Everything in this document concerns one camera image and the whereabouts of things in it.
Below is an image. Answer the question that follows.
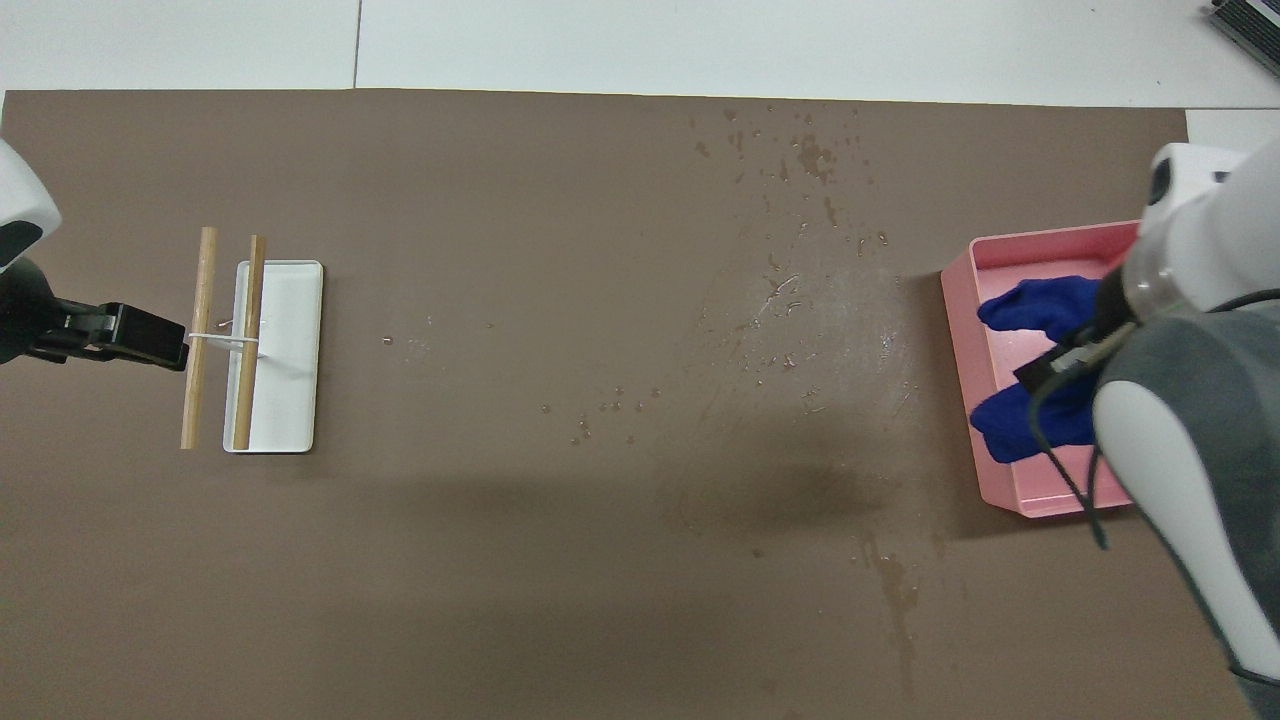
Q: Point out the grey ribbed device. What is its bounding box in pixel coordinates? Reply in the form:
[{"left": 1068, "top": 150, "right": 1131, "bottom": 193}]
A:
[{"left": 1205, "top": 0, "right": 1280, "bottom": 51}]

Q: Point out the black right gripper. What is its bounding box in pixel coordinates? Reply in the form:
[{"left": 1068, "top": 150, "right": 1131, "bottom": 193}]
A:
[{"left": 1092, "top": 267, "right": 1142, "bottom": 337}]

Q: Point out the brown table mat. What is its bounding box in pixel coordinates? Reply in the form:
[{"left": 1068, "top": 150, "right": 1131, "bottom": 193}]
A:
[{"left": 0, "top": 89, "right": 1259, "bottom": 720}]

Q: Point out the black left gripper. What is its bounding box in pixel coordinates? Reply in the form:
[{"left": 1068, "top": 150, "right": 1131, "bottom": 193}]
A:
[{"left": 0, "top": 257, "right": 190, "bottom": 373}]

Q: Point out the pink plastic bin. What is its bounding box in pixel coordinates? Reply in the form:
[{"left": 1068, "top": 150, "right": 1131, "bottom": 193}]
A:
[{"left": 940, "top": 221, "right": 1147, "bottom": 519}]

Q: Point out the blue cloth towel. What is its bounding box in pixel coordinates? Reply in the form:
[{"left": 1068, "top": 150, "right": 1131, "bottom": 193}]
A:
[{"left": 969, "top": 275, "right": 1113, "bottom": 464}]

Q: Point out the white towel rack base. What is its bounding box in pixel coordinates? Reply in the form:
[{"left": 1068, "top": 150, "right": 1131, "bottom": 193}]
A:
[{"left": 188, "top": 260, "right": 325, "bottom": 456}]

